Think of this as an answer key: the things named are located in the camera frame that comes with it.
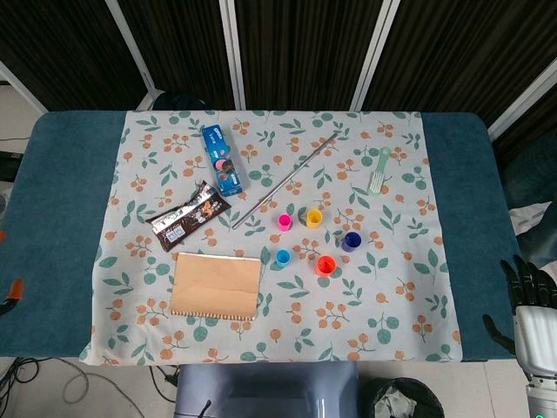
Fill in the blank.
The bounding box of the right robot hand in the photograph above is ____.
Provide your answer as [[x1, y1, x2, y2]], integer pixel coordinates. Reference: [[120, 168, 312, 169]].
[[481, 254, 557, 387]]

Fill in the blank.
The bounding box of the black trash bin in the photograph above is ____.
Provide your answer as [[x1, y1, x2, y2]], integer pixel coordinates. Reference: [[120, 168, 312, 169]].
[[363, 376, 446, 418]]

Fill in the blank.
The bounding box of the floral tablecloth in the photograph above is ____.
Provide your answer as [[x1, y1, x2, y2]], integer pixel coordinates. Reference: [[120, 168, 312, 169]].
[[78, 109, 462, 366]]

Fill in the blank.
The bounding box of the grey-blue robot torso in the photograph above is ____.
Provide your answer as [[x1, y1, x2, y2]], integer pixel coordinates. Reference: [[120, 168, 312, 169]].
[[173, 361, 361, 418]]

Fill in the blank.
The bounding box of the thin metal rod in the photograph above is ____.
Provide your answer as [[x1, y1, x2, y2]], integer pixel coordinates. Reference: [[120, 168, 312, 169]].
[[232, 132, 339, 231]]

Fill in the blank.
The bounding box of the brown spiral notebook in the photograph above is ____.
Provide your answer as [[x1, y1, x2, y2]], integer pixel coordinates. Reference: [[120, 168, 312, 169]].
[[168, 253, 263, 322]]

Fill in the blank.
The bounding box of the blue cookie box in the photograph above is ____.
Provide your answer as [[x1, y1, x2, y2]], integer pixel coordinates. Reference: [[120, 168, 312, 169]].
[[201, 125, 245, 196]]

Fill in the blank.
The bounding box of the brown snack wrapper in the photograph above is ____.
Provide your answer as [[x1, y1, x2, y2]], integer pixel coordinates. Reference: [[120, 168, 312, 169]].
[[145, 180, 232, 253]]

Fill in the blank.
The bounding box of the black bag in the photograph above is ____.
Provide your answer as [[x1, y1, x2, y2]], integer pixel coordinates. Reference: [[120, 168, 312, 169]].
[[151, 90, 210, 112]]

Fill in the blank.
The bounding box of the teal table cover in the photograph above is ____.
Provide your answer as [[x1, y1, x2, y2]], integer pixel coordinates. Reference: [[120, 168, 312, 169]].
[[0, 111, 543, 362]]

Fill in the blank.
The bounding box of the black box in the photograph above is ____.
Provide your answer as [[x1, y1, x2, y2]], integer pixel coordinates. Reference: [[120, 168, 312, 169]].
[[0, 150, 23, 183]]

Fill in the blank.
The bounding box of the white partition frame post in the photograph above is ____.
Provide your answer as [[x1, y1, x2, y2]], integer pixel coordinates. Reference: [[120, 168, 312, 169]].
[[104, 0, 158, 95], [350, 0, 401, 111], [0, 58, 49, 117], [487, 64, 557, 141], [218, 0, 247, 111]]

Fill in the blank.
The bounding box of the black plug cable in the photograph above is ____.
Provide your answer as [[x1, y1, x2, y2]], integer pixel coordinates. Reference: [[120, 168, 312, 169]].
[[150, 364, 180, 401]]

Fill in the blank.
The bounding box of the black floor cable bundle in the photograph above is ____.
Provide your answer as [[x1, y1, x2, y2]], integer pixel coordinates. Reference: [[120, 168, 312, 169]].
[[0, 356, 43, 418]]

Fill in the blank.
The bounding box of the orange handled tool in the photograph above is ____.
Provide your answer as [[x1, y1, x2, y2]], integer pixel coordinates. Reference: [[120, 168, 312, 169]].
[[0, 278, 25, 317]]

